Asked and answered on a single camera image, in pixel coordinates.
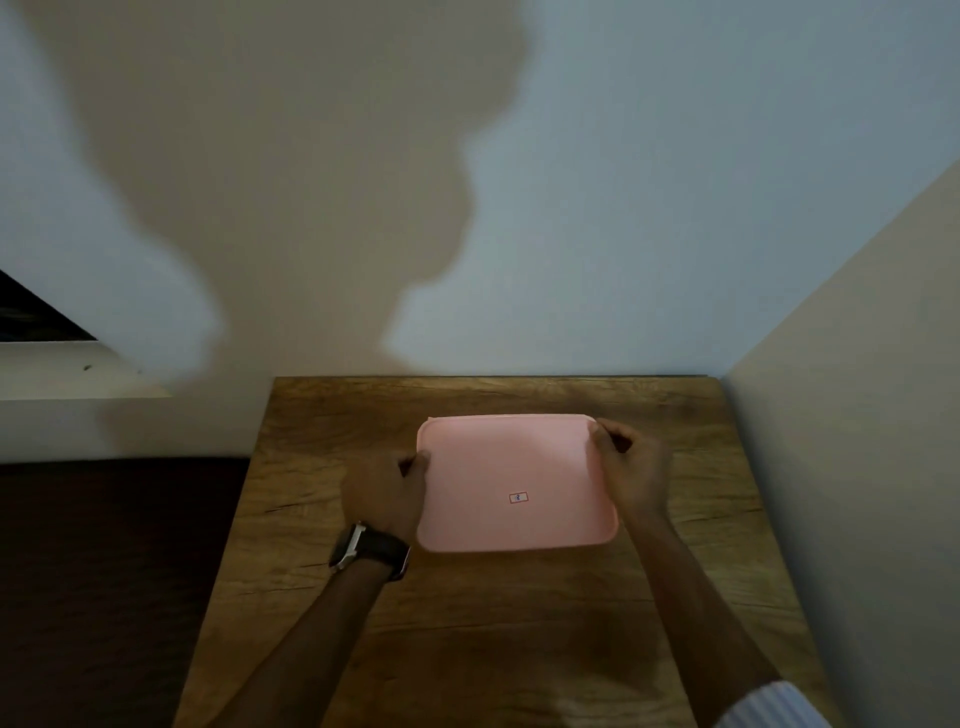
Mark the brown strap wristwatch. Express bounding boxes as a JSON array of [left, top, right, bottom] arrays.
[[328, 522, 412, 583]]

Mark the person's right forearm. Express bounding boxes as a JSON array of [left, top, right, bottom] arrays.
[[622, 515, 783, 728]]

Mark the pink container lid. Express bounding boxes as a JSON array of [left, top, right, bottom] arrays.
[[414, 412, 622, 557]]

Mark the brown striped bed mattress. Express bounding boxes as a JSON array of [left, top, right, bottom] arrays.
[[0, 457, 253, 728]]

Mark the white striped shirt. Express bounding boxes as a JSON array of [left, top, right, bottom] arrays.
[[718, 678, 835, 728]]

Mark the white window sill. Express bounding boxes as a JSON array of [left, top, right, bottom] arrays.
[[0, 341, 171, 403]]

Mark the person's left hand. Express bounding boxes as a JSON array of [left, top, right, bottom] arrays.
[[341, 449, 433, 546]]

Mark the person's left forearm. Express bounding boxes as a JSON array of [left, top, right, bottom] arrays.
[[217, 558, 393, 728]]

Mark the person's right hand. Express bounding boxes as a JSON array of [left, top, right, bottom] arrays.
[[588, 418, 676, 525]]

